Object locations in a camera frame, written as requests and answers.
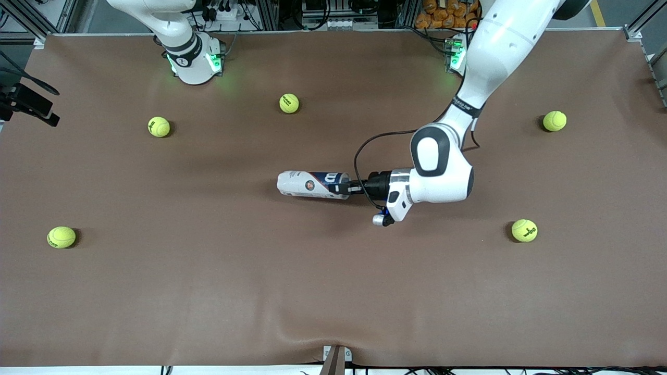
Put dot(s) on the brown table mat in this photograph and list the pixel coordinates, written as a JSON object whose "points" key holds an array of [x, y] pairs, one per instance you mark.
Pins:
{"points": [[333, 286]]}

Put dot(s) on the long white power strip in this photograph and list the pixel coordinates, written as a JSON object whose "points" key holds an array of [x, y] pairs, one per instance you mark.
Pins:
{"points": [[338, 24]]}

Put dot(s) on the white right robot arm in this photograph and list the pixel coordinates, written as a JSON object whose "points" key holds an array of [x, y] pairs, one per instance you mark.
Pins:
{"points": [[193, 62]]}

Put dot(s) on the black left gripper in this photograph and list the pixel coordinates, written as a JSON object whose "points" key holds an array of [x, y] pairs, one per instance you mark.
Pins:
{"points": [[379, 184]]}

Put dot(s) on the yellow tennis ball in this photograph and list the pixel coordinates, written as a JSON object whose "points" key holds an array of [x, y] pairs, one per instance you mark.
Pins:
{"points": [[61, 237], [159, 126], [289, 103], [524, 230], [554, 121]]}

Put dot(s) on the orange bag pile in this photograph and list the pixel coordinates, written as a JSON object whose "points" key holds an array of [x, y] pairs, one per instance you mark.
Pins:
{"points": [[443, 15]]}

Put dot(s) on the aluminium frame post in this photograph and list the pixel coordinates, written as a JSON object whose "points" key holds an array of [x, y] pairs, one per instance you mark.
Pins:
{"points": [[268, 15], [406, 15]]}

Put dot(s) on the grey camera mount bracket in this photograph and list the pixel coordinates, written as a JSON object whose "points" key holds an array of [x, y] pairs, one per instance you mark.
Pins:
{"points": [[336, 359]]}

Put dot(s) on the metal table corner bracket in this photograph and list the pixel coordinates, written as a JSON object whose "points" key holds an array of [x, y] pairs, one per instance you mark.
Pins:
{"points": [[633, 34], [39, 41]]}

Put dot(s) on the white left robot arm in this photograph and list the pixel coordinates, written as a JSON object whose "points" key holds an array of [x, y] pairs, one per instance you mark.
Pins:
{"points": [[453, 179]]}

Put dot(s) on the white power strip with plugs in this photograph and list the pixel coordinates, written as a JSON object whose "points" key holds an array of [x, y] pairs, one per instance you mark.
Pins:
{"points": [[229, 14]]}

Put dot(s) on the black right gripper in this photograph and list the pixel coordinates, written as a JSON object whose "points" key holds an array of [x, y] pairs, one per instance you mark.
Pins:
{"points": [[33, 100]]}

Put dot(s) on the white blue tennis ball can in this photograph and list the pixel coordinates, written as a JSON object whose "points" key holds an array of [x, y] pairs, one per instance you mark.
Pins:
{"points": [[302, 183]]}

